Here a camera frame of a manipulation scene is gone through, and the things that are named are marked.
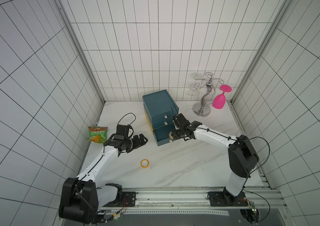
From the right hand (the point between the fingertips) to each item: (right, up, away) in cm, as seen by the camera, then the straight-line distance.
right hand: (170, 134), depth 90 cm
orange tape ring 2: (-15, -19, -6) cm, 25 cm away
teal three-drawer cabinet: (-7, +17, +1) cm, 18 cm away
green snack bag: (-50, -1, +4) cm, 50 cm away
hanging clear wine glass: (+18, +32, +10) cm, 38 cm away
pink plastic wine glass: (+35, +23, +5) cm, 42 cm away
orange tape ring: (0, 0, -5) cm, 5 cm away
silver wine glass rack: (+27, +17, +23) cm, 40 cm away
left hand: (-19, -5, -7) cm, 20 cm away
